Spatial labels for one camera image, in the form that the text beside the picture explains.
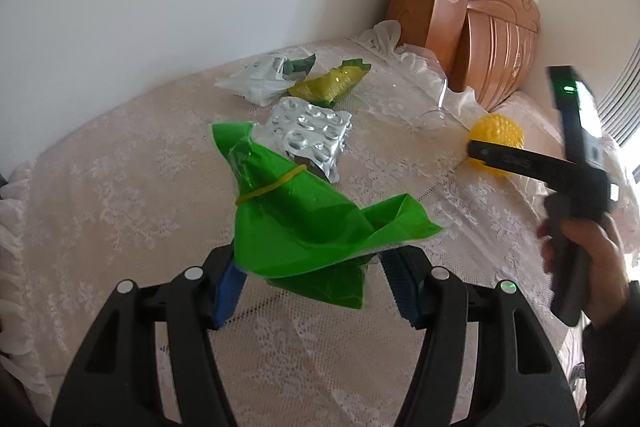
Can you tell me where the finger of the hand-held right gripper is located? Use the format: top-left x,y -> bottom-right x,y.
467,140 -> 577,188

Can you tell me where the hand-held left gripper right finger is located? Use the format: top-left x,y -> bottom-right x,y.
382,247 -> 583,427

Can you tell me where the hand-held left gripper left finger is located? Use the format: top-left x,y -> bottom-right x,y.
50,247 -> 249,427

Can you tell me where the yellow spiky ball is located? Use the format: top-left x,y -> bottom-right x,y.
467,114 -> 526,178

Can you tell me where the green plastic bag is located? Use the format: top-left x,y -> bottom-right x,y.
211,121 -> 445,310

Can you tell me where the person's right forearm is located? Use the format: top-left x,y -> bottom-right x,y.
580,279 -> 640,427

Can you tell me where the person's right hand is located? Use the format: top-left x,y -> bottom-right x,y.
537,217 -> 631,324

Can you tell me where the pink bed sheet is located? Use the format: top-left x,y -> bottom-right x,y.
510,89 -> 568,158

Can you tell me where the white radiator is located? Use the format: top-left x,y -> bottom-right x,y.
595,57 -> 640,148

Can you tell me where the clear wine glass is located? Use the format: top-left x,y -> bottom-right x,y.
395,47 -> 451,130

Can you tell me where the yellow rubber band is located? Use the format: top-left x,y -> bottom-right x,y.
235,164 -> 308,204

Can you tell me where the wooden headboard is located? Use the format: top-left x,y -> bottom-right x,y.
386,0 -> 542,112

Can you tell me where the white lace tablecloth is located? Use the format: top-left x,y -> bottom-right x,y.
0,19 -> 616,427

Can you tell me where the silver blister pack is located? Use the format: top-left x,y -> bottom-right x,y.
262,97 -> 353,182

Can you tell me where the yellow green snack wrapper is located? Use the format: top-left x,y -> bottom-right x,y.
289,59 -> 372,106

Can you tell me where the white and green plastic wrapper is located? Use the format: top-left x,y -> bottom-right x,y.
215,53 -> 317,108

